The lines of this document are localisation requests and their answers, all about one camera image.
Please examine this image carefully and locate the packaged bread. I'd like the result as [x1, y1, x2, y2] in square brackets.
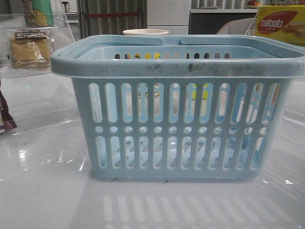
[0, 26, 60, 70]

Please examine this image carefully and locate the light blue plastic basket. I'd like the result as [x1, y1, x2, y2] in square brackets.
[51, 35, 305, 180]

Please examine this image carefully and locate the yellow paper cup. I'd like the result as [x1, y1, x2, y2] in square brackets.
[123, 29, 169, 35]

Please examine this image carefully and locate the white cabinet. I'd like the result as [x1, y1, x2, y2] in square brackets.
[146, 0, 191, 35]

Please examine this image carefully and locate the red barrier belt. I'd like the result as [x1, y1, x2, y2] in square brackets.
[85, 12, 139, 18]

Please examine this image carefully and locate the clear acrylic left shelf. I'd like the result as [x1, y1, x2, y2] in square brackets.
[0, 14, 80, 144]

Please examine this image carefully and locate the clear acrylic display shelf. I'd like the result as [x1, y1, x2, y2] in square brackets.
[245, 18, 257, 36]

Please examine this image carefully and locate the dark red snack packet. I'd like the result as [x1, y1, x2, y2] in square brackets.
[0, 93, 17, 134]

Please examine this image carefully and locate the plate of oranges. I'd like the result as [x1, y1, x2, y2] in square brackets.
[247, 0, 261, 7]

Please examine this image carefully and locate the green drink can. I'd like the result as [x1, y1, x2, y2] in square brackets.
[21, 0, 54, 28]

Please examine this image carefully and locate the yellow nabati wafer box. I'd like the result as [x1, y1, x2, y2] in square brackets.
[252, 5, 305, 47]

